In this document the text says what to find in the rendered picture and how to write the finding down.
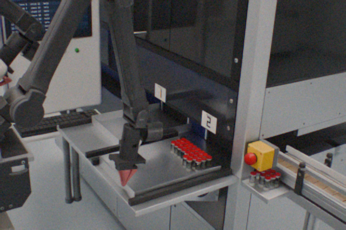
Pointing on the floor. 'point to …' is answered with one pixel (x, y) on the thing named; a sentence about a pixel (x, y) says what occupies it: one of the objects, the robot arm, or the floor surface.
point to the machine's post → (249, 105)
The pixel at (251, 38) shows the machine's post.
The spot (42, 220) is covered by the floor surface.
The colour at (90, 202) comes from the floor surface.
